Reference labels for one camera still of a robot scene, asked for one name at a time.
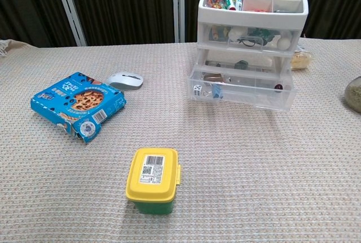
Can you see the black pleated screen curtain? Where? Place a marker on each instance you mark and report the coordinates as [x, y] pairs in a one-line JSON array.
[[127, 6]]

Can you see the white die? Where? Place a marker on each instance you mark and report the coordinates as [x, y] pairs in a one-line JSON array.
[[197, 90]]

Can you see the white plastic drawer organizer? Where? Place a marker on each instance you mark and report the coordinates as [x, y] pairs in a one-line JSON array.
[[253, 16]]

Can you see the white computer mouse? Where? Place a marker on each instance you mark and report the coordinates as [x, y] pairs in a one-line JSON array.
[[127, 81]]

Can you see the blue binder clip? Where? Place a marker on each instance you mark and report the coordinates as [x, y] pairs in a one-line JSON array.
[[216, 90]]

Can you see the blue cookie box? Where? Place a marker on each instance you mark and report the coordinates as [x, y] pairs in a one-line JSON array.
[[81, 102]]

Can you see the yellow-lid green container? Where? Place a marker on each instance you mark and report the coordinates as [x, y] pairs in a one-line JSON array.
[[152, 189]]

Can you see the grey screen frame post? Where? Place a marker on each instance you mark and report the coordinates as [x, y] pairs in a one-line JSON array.
[[69, 9], [178, 6]]

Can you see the beige snack bag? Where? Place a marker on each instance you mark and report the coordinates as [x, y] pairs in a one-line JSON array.
[[301, 60]]

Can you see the beige woven tablecloth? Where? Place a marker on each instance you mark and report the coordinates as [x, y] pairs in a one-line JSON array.
[[225, 169]]

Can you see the brown wrapped item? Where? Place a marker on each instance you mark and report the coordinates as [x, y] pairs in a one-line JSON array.
[[213, 77]]

